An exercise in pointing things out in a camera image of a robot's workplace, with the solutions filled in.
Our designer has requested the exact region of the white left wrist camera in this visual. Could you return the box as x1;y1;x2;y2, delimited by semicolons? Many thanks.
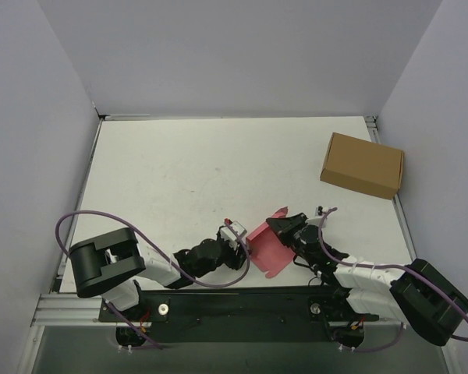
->
219;221;246;246

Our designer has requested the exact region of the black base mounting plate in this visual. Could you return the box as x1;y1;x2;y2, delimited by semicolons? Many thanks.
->
97;286;379;346

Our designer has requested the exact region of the brown cardboard box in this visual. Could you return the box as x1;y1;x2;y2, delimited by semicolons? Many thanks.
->
320;132;404;200

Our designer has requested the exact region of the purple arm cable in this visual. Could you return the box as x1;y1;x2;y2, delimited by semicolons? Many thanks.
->
55;210;254;289
317;206;468;344

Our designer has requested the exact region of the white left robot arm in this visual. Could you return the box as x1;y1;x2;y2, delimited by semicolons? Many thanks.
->
69;221;246;321

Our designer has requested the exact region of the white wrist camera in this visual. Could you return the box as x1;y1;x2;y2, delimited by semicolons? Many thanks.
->
315;206;329;225
219;221;246;246

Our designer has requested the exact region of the aluminium frame rail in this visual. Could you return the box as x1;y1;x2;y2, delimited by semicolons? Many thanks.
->
31;294;115;327

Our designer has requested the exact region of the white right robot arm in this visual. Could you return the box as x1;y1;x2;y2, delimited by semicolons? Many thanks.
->
266;209;468;346

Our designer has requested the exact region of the pink paper box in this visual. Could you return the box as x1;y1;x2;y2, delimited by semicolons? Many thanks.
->
246;221;293;279

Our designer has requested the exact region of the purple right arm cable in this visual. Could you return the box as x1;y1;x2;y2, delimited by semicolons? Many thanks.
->
317;206;468;344

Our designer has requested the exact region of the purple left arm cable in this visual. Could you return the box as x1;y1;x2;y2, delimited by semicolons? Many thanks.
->
55;210;254;289

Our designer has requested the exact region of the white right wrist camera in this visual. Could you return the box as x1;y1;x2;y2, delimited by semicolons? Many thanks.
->
315;206;329;225

